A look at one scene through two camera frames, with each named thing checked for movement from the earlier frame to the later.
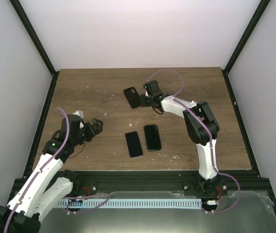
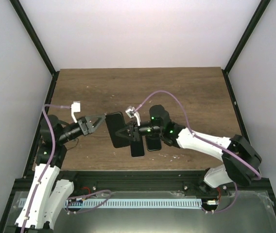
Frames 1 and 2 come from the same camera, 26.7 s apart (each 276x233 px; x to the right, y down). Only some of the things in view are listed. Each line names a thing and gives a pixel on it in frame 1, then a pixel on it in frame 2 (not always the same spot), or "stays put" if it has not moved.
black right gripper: [143, 103] -> [134, 132]
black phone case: [132, 97] -> [114, 121]
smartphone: [152, 137] stays put
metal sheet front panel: [241, 212] stays put
